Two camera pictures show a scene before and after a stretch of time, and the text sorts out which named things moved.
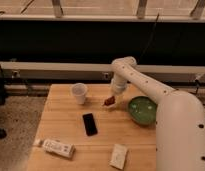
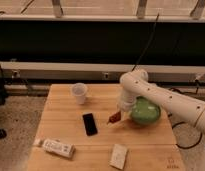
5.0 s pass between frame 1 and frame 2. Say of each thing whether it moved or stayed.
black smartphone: stayed
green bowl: stayed
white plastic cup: stayed
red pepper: moved
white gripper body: moved
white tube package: stayed
